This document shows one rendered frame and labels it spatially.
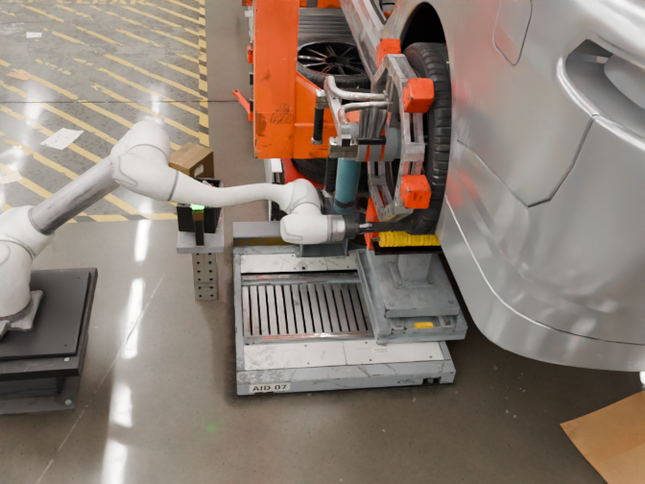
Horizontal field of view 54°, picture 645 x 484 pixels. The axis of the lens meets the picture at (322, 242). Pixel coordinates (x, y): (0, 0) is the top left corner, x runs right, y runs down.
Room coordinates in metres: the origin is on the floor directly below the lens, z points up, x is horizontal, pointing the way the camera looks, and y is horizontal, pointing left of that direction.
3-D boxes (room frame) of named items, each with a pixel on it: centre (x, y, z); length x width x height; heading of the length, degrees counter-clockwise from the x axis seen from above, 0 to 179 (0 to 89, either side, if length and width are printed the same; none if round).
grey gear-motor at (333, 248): (2.27, -0.06, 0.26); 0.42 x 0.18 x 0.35; 100
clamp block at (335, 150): (1.78, -0.04, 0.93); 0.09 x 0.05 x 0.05; 100
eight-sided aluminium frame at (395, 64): (1.98, -0.21, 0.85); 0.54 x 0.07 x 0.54; 10
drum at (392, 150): (1.97, -0.14, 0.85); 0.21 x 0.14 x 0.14; 100
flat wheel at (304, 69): (3.55, 0.01, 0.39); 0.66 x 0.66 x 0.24
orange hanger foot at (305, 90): (2.48, -0.08, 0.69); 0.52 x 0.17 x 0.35; 100
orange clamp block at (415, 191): (1.67, -0.27, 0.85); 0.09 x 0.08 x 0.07; 10
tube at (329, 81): (2.06, -0.07, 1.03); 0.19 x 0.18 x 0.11; 100
